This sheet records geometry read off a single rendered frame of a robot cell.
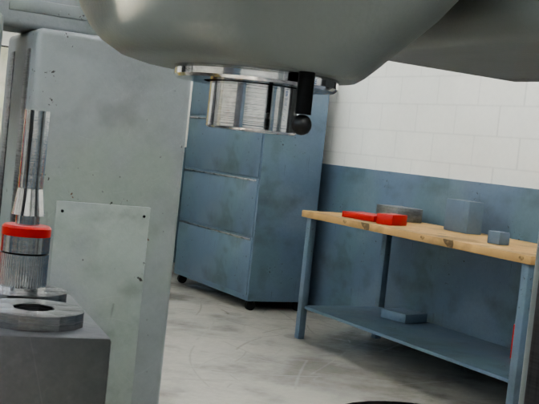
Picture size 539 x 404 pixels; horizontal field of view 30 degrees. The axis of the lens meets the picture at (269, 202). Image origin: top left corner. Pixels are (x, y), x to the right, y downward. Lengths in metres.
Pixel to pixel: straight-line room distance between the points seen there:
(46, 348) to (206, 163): 7.74
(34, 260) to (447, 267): 6.01
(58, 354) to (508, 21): 0.50
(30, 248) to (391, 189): 6.53
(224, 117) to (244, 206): 7.42
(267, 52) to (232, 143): 7.73
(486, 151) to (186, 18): 6.27
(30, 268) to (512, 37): 0.59
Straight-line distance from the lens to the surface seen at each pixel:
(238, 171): 8.05
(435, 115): 7.14
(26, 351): 0.86
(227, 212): 8.17
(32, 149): 0.99
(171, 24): 0.46
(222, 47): 0.46
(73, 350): 0.87
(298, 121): 0.48
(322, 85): 0.50
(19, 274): 0.99
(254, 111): 0.50
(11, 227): 0.99
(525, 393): 0.89
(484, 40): 0.56
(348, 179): 7.90
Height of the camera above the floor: 1.27
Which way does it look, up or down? 3 degrees down
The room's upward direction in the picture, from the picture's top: 6 degrees clockwise
